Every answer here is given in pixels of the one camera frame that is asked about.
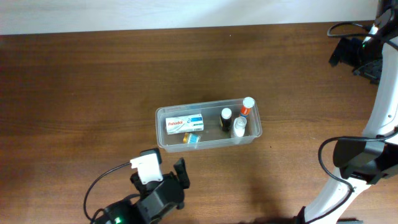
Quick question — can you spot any gold lid balm jar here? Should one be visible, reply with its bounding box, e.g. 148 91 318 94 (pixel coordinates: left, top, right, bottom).
183 133 201 144

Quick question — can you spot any clear plastic container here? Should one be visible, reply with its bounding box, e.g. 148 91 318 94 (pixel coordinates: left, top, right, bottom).
155 98 262 152

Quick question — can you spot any white Panadol box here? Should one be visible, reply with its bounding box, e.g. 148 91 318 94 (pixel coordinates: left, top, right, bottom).
165 114 204 134

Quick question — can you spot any dark bottle white cap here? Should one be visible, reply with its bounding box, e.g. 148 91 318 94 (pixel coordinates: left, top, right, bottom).
220 108 232 131

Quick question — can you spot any white Calamine lotion bottle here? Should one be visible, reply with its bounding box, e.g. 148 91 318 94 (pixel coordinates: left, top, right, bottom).
231 116 247 138

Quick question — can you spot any orange tube white cap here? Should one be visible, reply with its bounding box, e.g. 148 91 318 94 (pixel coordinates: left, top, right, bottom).
239 97 256 117

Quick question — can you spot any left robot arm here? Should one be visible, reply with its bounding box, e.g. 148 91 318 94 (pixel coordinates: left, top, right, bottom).
83 147 190 224

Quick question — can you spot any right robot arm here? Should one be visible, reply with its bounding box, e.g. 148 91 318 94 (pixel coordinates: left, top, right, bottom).
292 1 397 223

